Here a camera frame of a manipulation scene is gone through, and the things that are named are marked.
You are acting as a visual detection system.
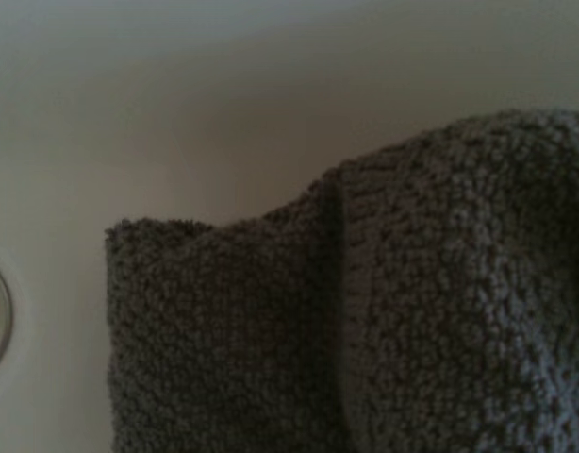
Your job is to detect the grey terry towel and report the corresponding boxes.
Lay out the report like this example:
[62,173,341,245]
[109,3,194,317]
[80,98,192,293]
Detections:
[104,108,579,453]

